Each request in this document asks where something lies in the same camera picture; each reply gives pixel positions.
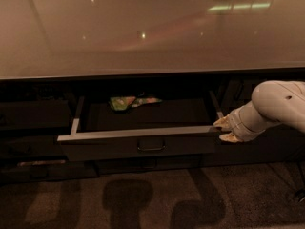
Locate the dark cabinet door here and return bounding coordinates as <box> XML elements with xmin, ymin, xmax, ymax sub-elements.
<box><xmin>201</xmin><ymin>77</ymin><xmax>305</xmax><ymax>167</ymax></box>

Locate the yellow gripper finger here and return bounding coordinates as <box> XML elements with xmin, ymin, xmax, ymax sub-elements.
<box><xmin>213</xmin><ymin>116</ymin><xmax>231</xmax><ymax>132</ymax></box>
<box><xmin>219</xmin><ymin>133</ymin><xmax>242</xmax><ymax>143</ymax></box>

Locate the dark drawer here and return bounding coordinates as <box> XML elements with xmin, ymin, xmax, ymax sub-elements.
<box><xmin>0</xmin><ymin>162</ymin><xmax>98</xmax><ymax>184</ymax></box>
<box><xmin>0</xmin><ymin>100</ymin><xmax>71</xmax><ymax>131</ymax></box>
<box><xmin>57</xmin><ymin>91</ymin><xmax>223</xmax><ymax>161</ymax></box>
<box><xmin>95</xmin><ymin>156</ymin><xmax>202</xmax><ymax>175</ymax></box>
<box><xmin>0</xmin><ymin>135</ymin><xmax>64</xmax><ymax>159</ymax></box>

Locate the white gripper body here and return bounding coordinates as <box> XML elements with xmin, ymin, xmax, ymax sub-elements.
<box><xmin>228</xmin><ymin>107</ymin><xmax>279</xmax><ymax>142</ymax></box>

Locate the green snack bag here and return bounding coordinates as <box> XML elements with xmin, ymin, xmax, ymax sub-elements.
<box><xmin>110</xmin><ymin>96</ymin><xmax>161</xmax><ymax>111</ymax></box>

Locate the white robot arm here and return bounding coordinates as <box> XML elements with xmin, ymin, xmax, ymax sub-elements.
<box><xmin>213</xmin><ymin>81</ymin><xmax>305</xmax><ymax>143</ymax></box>

